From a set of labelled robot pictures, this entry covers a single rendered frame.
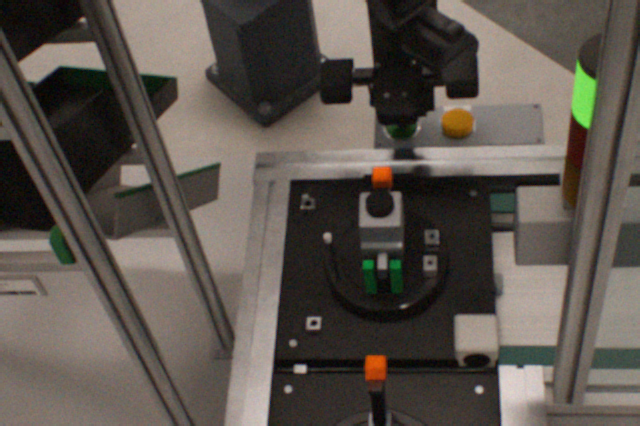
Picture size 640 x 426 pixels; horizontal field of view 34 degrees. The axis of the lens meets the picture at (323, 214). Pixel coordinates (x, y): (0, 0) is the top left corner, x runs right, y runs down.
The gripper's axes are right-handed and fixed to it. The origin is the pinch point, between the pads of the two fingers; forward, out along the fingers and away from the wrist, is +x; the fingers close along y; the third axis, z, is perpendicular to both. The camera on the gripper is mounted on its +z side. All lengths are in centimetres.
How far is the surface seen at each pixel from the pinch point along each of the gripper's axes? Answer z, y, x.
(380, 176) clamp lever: 16.7, -1.7, -7.4
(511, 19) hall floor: -120, 22, 99
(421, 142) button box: 2.3, 2.3, 4.2
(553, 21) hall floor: -119, 33, 100
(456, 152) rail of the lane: 4.1, 6.5, 4.2
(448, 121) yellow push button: 0.1, 5.7, 3.0
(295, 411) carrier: 39.2, -11.0, 3.3
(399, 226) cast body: 23.9, 0.4, -8.0
